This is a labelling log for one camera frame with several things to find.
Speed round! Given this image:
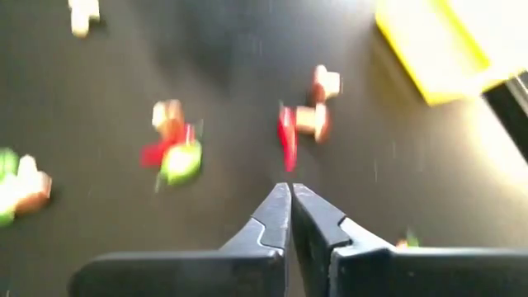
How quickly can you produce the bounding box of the red toy chili pepper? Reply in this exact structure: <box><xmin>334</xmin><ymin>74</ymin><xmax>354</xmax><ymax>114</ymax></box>
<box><xmin>276</xmin><ymin>105</ymin><xmax>299</xmax><ymax>173</ymax></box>
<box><xmin>139</xmin><ymin>123</ymin><xmax>197</xmax><ymax>169</ymax></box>

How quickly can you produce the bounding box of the yellow plastic basket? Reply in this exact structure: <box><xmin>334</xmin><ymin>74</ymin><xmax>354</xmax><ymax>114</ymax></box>
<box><xmin>374</xmin><ymin>0</ymin><xmax>528</xmax><ymax>107</ymax></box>

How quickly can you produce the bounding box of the green toy bell pepper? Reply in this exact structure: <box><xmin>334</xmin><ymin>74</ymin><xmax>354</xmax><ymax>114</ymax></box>
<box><xmin>155</xmin><ymin>139</ymin><xmax>204</xmax><ymax>186</ymax></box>
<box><xmin>0</xmin><ymin>147</ymin><xmax>21</xmax><ymax>182</ymax></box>

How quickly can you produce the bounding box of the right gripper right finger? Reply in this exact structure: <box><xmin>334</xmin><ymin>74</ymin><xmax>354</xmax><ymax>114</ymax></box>
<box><xmin>291</xmin><ymin>183</ymin><xmax>528</xmax><ymax>297</ymax></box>

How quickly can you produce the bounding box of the black table mat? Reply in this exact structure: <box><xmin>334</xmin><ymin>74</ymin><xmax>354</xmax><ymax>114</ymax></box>
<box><xmin>0</xmin><ymin>0</ymin><xmax>528</xmax><ymax>297</ymax></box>

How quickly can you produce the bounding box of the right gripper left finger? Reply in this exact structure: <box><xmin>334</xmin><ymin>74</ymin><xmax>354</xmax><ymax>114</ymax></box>
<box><xmin>69</xmin><ymin>183</ymin><xmax>292</xmax><ymax>297</ymax></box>

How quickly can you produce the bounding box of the green white toy bok choy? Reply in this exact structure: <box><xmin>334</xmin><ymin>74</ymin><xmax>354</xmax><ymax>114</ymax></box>
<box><xmin>0</xmin><ymin>177</ymin><xmax>20</xmax><ymax>228</ymax></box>

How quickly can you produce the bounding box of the black aluminium table frame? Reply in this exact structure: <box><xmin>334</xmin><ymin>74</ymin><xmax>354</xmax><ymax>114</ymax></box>
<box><xmin>482</xmin><ymin>72</ymin><xmax>528</xmax><ymax>166</ymax></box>

